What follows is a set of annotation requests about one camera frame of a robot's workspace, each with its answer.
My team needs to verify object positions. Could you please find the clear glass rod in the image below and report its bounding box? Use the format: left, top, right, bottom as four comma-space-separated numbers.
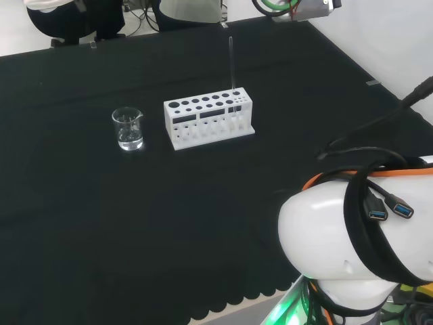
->
228, 36, 237, 115

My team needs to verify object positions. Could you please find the white test tube rack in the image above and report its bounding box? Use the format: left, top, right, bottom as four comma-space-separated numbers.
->
163, 87, 256, 151

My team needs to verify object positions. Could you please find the small clear glass beaker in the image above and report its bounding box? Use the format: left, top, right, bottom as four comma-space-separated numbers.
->
111, 106, 145, 152

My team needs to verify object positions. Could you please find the black bench cloth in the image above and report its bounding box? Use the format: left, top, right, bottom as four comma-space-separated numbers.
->
0, 15, 433, 325

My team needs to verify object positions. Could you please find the person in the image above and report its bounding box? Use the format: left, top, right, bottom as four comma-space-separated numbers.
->
26, 0, 127, 47

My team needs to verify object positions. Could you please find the orange cable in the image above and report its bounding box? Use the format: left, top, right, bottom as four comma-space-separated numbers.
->
301, 167, 433, 191

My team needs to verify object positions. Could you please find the grey base plate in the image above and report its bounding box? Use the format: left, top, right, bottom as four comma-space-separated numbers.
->
262, 273, 317, 325

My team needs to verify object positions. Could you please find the green cable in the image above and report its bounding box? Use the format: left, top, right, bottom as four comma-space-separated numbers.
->
252, 0, 300, 17

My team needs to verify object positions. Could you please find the black cable with blue plug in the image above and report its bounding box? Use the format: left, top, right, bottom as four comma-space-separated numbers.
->
367, 177, 415, 219
365, 179, 389, 221

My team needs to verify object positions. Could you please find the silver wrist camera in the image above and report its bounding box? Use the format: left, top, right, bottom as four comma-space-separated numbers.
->
271, 0, 343, 23

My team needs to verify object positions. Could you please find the thick black cable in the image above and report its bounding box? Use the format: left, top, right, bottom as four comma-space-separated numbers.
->
315, 76, 433, 160

